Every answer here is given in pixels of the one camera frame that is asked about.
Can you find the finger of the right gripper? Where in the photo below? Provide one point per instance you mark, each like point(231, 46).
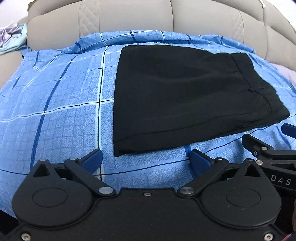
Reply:
point(266, 153)
point(289, 130)

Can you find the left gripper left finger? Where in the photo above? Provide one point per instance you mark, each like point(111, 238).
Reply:
point(82, 171)

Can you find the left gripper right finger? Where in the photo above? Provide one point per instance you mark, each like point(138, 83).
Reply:
point(205, 171)

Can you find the black pants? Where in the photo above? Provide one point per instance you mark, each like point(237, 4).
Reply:
point(169, 96)

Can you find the lavender pillow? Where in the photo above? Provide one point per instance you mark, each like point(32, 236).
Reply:
point(286, 72)

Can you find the blue plaid bed sheet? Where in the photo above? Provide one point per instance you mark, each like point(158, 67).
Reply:
point(59, 105)

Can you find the beige leather headboard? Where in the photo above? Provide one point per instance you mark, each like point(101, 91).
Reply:
point(268, 27)

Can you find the pile of light clothes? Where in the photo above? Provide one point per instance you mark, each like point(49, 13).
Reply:
point(13, 37)

